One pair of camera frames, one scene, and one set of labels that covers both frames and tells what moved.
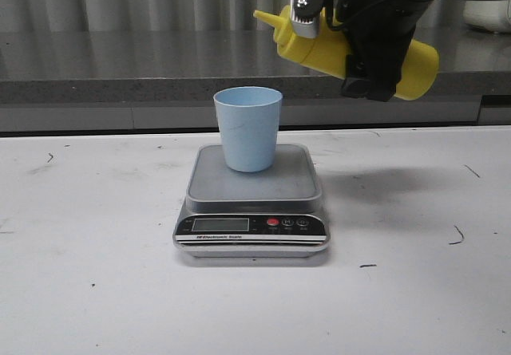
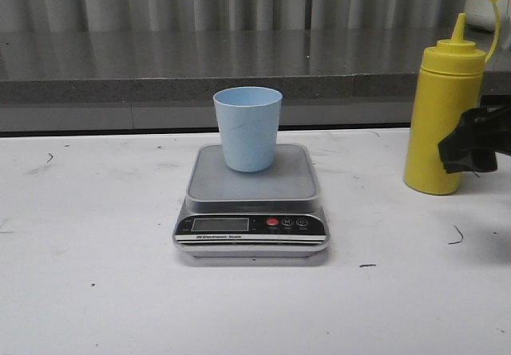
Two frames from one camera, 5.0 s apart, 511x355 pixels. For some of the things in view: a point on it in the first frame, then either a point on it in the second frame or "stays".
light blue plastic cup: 249,119 stays
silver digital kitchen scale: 274,213 stays
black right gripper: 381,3 -> 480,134
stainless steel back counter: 166,80 stays
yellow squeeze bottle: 328,53 -> 450,82
